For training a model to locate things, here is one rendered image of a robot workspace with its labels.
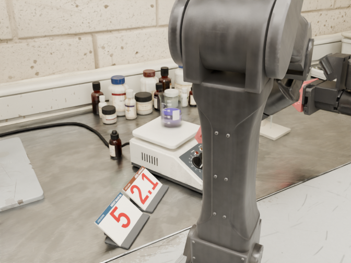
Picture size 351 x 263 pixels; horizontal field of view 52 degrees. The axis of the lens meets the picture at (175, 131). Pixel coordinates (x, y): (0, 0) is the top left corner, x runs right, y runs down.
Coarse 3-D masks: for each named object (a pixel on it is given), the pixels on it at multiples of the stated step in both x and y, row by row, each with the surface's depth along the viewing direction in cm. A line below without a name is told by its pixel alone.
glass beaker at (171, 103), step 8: (160, 96) 81; (168, 96) 82; (176, 96) 82; (160, 104) 80; (168, 104) 78; (176, 104) 79; (160, 112) 81; (168, 112) 79; (176, 112) 79; (160, 120) 82; (168, 120) 80; (176, 120) 80; (168, 128) 81; (176, 128) 81
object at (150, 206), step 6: (162, 186) 76; (168, 186) 76; (126, 192) 68; (156, 192) 74; (162, 192) 74; (132, 198) 68; (150, 198) 71; (156, 198) 72; (138, 204) 69; (150, 204) 70; (156, 204) 70; (144, 210) 69; (150, 210) 68
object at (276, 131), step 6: (264, 120) 101; (264, 126) 101; (276, 126) 101; (282, 126) 101; (264, 132) 98; (270, 132) 98; (276, 132) 98; (282, 132) 98; (288, 132) 99; (270, 138) 96; (276, 138) 96
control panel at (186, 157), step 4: (200, 144) 80; (192, 148) 78; (196, 148) 78; (188, 152) 76; (192, 152) 77; (200, 152) 78; (180, 156) 75; (184, 156) 75; (188, 156) 76; (192, 156) 76; (196, 156) 77; (184, 160) 74; (188, 160) 75; (188, 164) 74; (192, 164) 74; (192, 168) 74; (196, 168) 74; (196, 172) 74; (200, 172) 74; (200, 176) 73
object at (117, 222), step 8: (120, 200) 66; (112, 208) 64; (120, 208) 65; (128, 208) 66; (112, 216) 63; (120, 216) 64; (128, 216) 65; (136, 216) 66; (104, 224) 61; (112, 224) 62; (120, 224) 63; (128, 224) 64; (112, 232) 61; (120, 232) 62
